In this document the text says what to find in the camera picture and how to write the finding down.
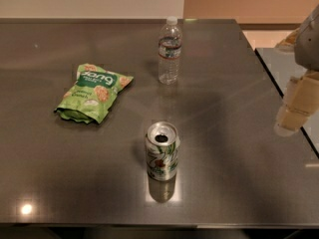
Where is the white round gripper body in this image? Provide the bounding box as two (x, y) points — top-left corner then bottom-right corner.
(294, 4), (319, 71)

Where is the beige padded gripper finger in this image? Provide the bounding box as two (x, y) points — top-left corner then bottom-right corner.
(274, 105), (309, 136)
(283, 71), (319, 116)

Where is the clear plastic water bottle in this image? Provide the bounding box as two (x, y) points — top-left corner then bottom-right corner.
(158, 16), (182, 85)

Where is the green white soda can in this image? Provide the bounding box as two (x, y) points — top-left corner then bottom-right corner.
(145, 121), (180, 181)

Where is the green snack chip bag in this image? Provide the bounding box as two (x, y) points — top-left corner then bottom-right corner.
(55, 64), (134, 123)

